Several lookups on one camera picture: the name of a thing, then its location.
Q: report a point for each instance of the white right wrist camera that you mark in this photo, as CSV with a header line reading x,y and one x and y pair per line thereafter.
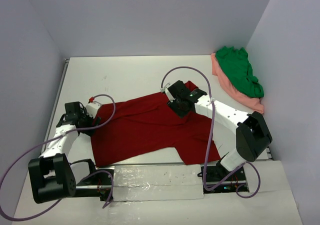
x,y
165,90

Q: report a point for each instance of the salmon pink t-shirt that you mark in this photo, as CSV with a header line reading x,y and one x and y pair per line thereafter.
x,y
226,85

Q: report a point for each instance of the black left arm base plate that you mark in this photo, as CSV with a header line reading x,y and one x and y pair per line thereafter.
x,y
97,184

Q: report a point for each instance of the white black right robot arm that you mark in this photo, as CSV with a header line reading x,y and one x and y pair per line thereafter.
x,y
252,135

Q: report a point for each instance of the green t-shirt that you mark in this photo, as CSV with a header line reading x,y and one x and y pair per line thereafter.
x,y
236,66

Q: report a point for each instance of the white cardboard front cover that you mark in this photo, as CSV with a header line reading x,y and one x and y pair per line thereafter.
x,y
269,201

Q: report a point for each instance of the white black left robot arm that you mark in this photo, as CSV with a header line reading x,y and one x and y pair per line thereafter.
x,y
51,176

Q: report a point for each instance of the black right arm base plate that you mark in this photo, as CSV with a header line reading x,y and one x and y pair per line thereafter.
x,y
235,181

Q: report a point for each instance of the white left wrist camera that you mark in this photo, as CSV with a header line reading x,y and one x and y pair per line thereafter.
x,y
92,109

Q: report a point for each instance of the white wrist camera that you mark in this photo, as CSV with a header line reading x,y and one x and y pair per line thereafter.
x,y
92,109
165,90

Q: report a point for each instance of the red t-shirt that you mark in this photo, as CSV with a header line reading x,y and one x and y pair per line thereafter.
x,y
146,124

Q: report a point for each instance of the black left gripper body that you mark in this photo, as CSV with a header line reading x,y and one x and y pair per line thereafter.
x,y
92,124

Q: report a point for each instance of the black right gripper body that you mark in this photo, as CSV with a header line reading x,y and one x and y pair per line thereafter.
x,y
175,90

